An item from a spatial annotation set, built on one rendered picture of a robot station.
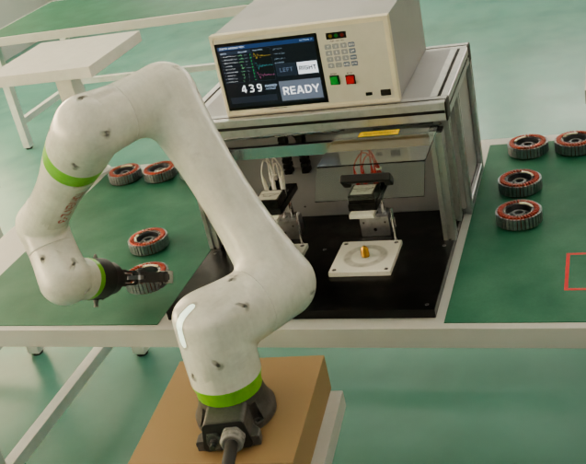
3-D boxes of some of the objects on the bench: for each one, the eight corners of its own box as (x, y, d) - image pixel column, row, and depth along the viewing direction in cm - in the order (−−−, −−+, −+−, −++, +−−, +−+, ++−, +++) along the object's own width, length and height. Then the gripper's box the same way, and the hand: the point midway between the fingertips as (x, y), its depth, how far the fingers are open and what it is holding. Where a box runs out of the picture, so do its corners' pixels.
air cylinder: (391, 236, 231) (387, 215, 229) (361, 237, 234) (358, 217, 232) (395, 226, 236) (391, 206, 233) (366, 227, 238) (362, 208, 236)
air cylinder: (299, 239, 240) (295, 220, 237) (272, 240, 242) (268, 221, 240) (304, 229, 244) (301, 211, 241) (278, 231, 246) (273, 213, 244)
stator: (172, 234, 262) (168, 223, 261) (167, 252, 252) (164, 240, 251) (133, 241, 263) (130, 229, 262) (128, 260, 253) (124, 248, 252)
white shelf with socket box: (132, 208, 286) (88, 66, 266) (29, 214, 299) (-18, 78, 279) (175, 161, 315) (139, 29, 295) (81, 168, 328) (40, 42, 308)
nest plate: (390, 275, 214) (390, 271, 213) (328, 277, 219) (327, 272, 219) (402, 243, 226) (402, 239, 226) (343, 246, 232) (342, 241, 231)
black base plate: (435, 318, 199) (434, 308, 198) (167, 319, 220) (166, 312, 219) (464, 216, 238) (463, 208, 237) (234, 226, 260) (232, 219, 259)
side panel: (472, 214, 238) (457, 95, 224) (460, 214, 239) (444, 97, 225) (484, 168, 261) (471, 58, 247) (473, 168, 262) (460, 59, 248)
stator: (522, 237, 222) (522, 223, 220) (487, 226, 230) (485, 212, 229) (552, 217, 228) (551, 203, 226) (516, 207, 236) (514, 194, 234)
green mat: (157, 325, 219) (156, 324, 219) (-53, 326, 240) (-53, 325, 240) (275, 160, 298) (275, 159, 298) (109, 172, 318) (109, 171, 318)
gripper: (57, 295, 212) (109, 293, 233) (148, 294, 204) (193, 292, 225) (57, 263, 212) (109, 263, 233) (147, 260, 204) (192, 261, 225)
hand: (146, 277), depth 227 cm, fingers closed on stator, 11 cm apart
